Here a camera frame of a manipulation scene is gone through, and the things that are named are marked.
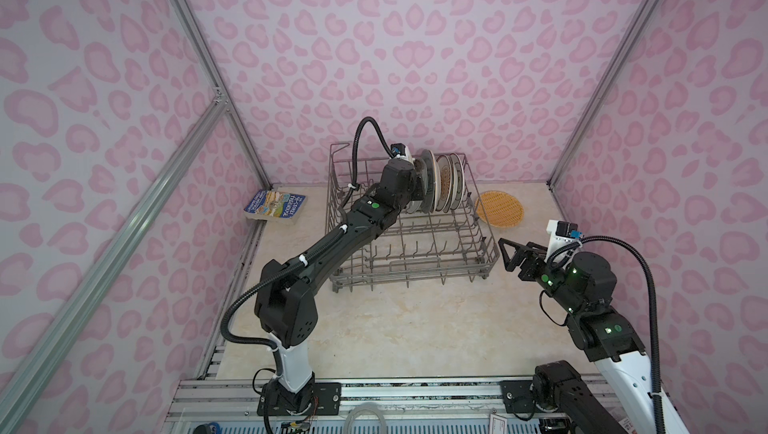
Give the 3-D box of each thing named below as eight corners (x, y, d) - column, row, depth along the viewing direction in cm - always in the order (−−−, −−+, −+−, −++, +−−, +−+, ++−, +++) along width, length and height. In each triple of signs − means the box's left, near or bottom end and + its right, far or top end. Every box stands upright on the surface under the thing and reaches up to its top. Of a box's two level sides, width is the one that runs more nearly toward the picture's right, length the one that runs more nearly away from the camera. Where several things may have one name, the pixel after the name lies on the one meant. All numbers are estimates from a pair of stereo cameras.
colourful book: (242, 218, 113) (238, 211, 110) (258, 194, 121) (254, 187, 118) (294, 226, 111) (291, 220, 108) (307, 201, 118) (304, 194, 115)
